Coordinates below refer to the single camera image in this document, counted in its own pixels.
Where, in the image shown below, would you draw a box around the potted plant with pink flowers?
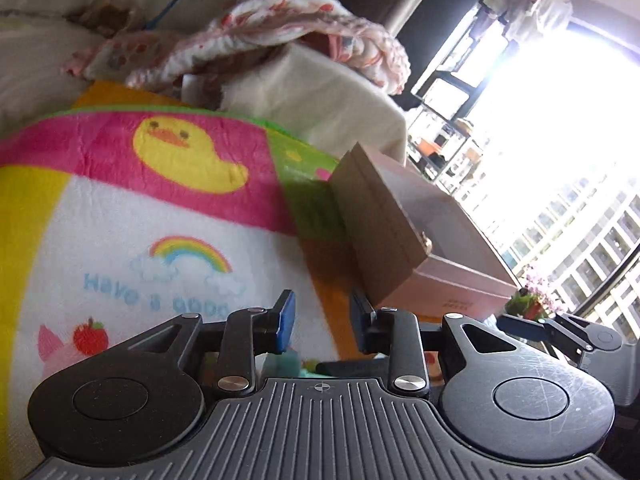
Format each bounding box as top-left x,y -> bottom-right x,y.
504,261 -> 567,322

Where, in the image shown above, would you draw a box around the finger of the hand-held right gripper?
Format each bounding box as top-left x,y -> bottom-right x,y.
496,311 -> 586,361

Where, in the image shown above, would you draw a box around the pink cardboard box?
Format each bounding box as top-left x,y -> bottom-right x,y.
329,141 -> 519,322

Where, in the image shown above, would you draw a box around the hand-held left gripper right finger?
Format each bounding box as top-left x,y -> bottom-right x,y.
349,287 -> 519,399

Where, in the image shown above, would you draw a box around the metal storage rack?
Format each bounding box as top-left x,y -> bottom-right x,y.
406,74 -> 490,197

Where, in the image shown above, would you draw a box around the pink floral blanket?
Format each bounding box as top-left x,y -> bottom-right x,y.
61,0 -> 412,97

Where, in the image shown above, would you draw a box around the cream covered sofa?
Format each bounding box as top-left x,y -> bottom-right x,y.
0,0 -> 409,167

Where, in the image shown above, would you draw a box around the teal plastic part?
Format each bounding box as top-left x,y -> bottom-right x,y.
260,352 -> 302,376

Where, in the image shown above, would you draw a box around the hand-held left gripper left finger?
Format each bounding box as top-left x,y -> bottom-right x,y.
112,289 -> 297,399

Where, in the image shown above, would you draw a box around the colourful printed blanket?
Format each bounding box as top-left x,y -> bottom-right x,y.
0,80 -> 501,466

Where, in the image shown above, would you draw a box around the hanging clothes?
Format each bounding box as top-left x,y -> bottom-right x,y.
479,0 -> 575,57

